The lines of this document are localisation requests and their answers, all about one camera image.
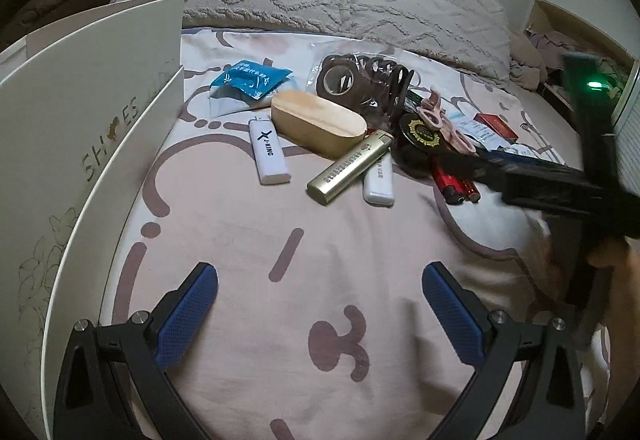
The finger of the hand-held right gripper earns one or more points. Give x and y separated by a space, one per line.
475 168
525 164

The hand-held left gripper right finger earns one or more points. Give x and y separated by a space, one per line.
452 320

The gold lighter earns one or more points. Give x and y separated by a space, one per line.
345 170

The pink scissors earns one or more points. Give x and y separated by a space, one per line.
440 120

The beige plush cushion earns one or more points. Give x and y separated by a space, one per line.
527 65

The wooden wall niche shelf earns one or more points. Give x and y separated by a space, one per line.
555 12

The person's right hand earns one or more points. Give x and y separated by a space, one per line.
622 260

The white slatted door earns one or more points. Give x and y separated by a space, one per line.
627 135

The black round tin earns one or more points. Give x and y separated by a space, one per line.
417 140

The red lighter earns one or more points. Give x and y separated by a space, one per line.
470 192
445 185

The red box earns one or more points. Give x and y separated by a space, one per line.
497 125

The plain white lighter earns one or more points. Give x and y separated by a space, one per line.
380 185

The pile of pink clothes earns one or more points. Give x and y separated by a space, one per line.
550 45

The blue packet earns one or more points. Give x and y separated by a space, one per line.
250 80

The white storage box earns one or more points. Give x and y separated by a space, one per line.
100 130

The white lighter with black mark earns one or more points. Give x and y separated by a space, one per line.
270 152

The metal back scratcher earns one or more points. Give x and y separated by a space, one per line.
532 132

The white and blue sachet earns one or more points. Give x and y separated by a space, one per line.
472 130

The oval wooden box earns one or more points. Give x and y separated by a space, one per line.
315 120

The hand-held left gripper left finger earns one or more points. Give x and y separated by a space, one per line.
185 320

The printed bear blanket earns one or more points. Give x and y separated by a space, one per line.
300 270

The brown tape roll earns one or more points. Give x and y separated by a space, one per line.
336 77

